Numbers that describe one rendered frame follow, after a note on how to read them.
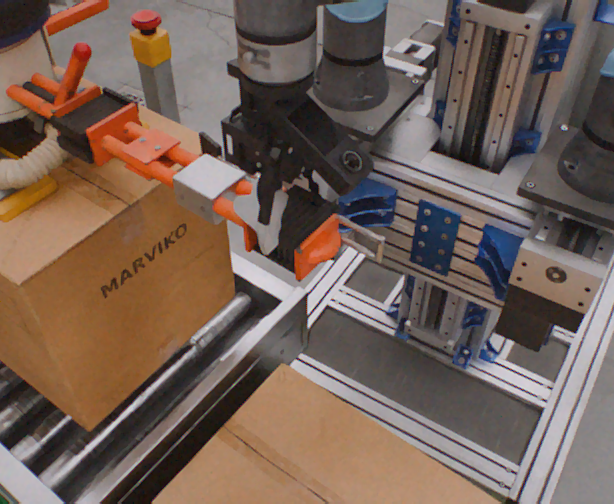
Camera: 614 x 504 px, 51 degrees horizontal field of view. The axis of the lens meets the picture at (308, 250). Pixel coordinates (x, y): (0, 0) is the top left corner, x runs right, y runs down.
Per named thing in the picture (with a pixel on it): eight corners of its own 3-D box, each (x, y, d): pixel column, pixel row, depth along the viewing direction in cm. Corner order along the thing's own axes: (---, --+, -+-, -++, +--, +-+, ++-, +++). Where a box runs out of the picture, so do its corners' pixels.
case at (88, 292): (-95, 282, 141) (-197, 129, 112) (55, 186, 163) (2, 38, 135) (89, 433, 116) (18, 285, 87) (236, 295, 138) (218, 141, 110)
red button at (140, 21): (127, 33, 154) (123, 17, 151) (149, 22, 158) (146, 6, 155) (147, 41, 151) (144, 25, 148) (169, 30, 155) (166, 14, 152)
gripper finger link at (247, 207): (236, 236, 76) (251, 163, 72) (275, 258, 74) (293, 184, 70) (218, 242, 74) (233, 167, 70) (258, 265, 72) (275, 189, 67)
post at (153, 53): (185, 303, 226) (127, 33, 154) (198, 291, 229) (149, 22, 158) (199, 312, 223) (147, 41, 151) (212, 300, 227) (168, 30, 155)
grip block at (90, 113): (56, 147, 92) (44, 112, 88) (109, 116, 98) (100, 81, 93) (94, 170, 89) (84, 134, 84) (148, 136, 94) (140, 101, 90)
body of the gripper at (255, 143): (268, 134, 76) (263, 37, 67) (328, 162, 72) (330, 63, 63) (223, 167, 71) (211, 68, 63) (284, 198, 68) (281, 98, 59)
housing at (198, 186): (174, 205, 84) (168, 177, 80) (210, 178, 87) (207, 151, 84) (214, 228, 81) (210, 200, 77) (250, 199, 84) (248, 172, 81)
